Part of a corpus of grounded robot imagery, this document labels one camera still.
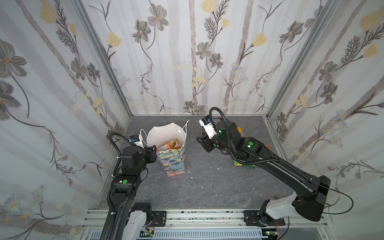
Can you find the orange white snack packet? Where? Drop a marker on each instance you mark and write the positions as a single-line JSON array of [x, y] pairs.
[[173, 144]]

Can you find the white cable duct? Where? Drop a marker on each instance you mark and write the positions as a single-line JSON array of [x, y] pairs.
[[209, 234]]

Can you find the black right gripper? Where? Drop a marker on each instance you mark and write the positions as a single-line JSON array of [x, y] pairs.
[[202, 142]]

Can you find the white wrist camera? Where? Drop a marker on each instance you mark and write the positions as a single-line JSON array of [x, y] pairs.
[[207, 124], [137, 140]]

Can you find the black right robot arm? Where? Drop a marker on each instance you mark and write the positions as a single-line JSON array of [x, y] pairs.
[[310, 192]]

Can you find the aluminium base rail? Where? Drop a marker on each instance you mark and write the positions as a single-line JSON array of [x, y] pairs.
[[288, 228]]

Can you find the floral white paper bag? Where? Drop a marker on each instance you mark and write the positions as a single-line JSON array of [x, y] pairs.
[[172, 161]]

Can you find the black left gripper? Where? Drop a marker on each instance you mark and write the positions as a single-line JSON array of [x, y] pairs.
[[150, 154]]

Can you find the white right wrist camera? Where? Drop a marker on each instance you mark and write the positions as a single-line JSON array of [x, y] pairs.
[[207, 124]]

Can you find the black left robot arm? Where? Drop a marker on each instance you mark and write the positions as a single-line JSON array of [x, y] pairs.
[[126, 219]]

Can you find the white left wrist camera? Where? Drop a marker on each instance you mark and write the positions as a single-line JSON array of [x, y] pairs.
[[137, 140]]

